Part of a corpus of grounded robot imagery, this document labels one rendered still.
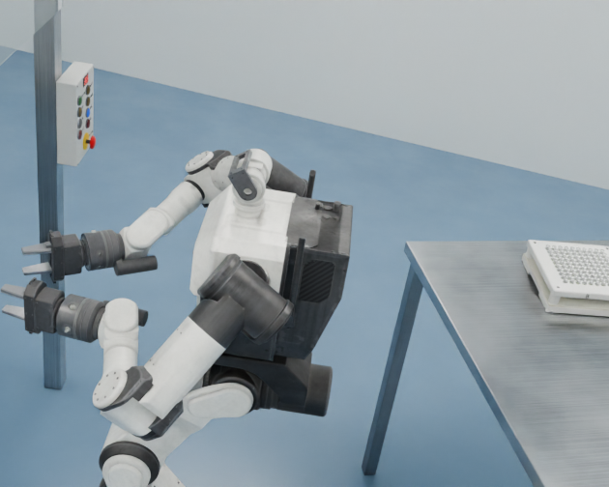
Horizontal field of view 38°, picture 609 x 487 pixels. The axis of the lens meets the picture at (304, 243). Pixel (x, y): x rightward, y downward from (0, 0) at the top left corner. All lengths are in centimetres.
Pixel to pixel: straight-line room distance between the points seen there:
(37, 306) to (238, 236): 46
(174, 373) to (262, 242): 30
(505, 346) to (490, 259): 39
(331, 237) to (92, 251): 59
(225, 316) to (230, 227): 22
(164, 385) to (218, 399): 39
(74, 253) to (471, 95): 343
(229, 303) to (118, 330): 29
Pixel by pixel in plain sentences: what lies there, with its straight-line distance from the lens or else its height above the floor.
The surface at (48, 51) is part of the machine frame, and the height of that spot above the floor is 124.
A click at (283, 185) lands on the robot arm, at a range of 191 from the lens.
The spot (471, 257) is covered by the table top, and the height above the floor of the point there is 89.
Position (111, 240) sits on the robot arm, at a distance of 203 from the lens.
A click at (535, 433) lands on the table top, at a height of 89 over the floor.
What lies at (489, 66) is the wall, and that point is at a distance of 504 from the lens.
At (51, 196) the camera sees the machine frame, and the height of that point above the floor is 78.
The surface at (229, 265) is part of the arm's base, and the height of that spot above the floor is 131.
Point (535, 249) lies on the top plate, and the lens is 248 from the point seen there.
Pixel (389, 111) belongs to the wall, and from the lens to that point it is 520.
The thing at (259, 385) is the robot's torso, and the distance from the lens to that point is 192.
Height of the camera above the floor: 217
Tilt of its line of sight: 32 degrees down
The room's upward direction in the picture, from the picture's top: 9 degrees clockwise
